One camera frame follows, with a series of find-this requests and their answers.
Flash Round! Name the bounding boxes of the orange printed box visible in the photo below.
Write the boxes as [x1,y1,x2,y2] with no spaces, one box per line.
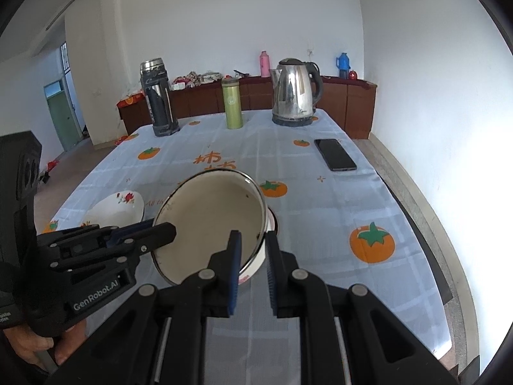
[117,92,145,107]

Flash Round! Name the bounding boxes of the green door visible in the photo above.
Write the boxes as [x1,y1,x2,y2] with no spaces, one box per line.
[43,81,81,152]

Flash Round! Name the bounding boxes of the red flower white plate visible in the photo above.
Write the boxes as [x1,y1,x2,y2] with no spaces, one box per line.
[89,190,145,230]

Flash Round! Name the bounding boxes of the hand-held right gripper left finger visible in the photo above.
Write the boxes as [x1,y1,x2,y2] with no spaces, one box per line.
[46,229,243,385]

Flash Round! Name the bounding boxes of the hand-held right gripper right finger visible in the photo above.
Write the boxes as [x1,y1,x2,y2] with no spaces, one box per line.
[265,230,461,385]

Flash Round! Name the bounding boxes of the persimmon print tablecloth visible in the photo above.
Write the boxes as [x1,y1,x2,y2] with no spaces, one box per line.
[40,109,455,370]

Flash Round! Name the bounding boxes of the black smartphone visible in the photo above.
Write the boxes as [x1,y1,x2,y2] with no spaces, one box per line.
[314,138,357,173]

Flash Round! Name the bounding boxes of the person's left hand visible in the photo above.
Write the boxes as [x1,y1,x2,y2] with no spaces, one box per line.
[8,321,87,372]

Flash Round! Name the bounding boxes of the white enamel bowl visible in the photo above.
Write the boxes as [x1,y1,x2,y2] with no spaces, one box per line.
[152,169,268,286]

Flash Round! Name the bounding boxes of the pink floral rimmed plate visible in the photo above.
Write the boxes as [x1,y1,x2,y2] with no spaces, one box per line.
[240,208,278,285]

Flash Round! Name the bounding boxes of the blue thermos flask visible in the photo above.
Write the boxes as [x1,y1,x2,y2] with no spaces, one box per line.
[335,52,350,79]

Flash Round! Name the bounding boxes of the stainless steel electric kettle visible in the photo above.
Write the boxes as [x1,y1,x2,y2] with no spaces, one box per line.
[269,58,324,128]

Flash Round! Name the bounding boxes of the brown wooden sideboard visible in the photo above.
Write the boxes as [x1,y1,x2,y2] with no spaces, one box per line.
[117,74,378,141]

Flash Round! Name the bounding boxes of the black steel thermos jug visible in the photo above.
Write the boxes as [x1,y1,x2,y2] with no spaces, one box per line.
[140,58,181,137]

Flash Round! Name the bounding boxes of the colourful cloth pile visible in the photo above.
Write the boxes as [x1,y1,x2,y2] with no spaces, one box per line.
[172,71,222,89]

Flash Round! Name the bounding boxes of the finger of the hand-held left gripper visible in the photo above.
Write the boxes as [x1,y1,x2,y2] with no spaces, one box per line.
[124,222,177,254]
[106,218,155,247]

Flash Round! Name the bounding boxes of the green tumbler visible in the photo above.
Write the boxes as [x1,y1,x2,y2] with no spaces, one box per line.
[222,77,243,130]

